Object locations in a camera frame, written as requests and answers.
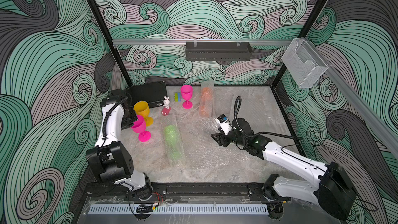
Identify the aluminium rail back wall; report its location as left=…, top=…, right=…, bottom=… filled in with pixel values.
left=112, top=38, right=292, bottom=46

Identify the green glass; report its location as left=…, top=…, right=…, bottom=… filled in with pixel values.
left=162, top=118, right=186, bottom=167

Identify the white bunny figurine pink base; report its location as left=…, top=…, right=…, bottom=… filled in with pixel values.
left=161, top=96, right=171, bottom=116

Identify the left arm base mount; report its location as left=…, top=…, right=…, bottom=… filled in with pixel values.
left=126, top=183, right=167, bottom=202

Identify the aluminium rail wall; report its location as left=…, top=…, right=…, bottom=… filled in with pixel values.
left=112, top=38, right=292, bottom=46
left=308, top=41, right=398, bottom=157

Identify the white slotted cable duct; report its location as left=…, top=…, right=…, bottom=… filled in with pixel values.
left=88, top=204, right=268, bottom=215

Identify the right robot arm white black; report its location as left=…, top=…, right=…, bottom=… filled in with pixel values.
left=211, top=131, right=357, bottom=221

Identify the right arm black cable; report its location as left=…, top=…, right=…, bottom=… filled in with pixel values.
left=233, top=95, right=304, bottom=141

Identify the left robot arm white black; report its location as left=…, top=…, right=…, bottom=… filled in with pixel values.
left=86, top=89, right=152, bottom=200

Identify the orange glass in bubble wrap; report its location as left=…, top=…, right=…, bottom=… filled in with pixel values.
left=199, top=80, right=214, bottom=118

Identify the aluminium rail right wall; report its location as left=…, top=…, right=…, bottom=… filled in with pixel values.
left=308, top=41, right=398, bottom=157

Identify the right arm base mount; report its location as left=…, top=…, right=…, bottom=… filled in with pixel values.
left=247, top=183, right=291, bottom=203

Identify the pink wine glass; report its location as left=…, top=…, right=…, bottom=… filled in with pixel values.
left=180, top=85, right=193, bottom=109

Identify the black case box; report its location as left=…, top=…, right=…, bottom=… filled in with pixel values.
left=125, top=82, right=167, bottom=108

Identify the clear plastic wall bin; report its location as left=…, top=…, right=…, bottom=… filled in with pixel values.
left=282, top=38, right=329, bottom=89

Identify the yellow wine glass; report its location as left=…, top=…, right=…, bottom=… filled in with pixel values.
left=134, top=101, right=154, bottom=126

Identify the green blue small block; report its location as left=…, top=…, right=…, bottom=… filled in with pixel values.
left=174, top=92, right=181, bottom=102

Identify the black wall tray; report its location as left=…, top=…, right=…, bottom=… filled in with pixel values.
left=185, top=42, right=253, bottom=62

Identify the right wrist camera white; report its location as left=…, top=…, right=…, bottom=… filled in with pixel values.
left=216, top=114, right=233, bottom=135

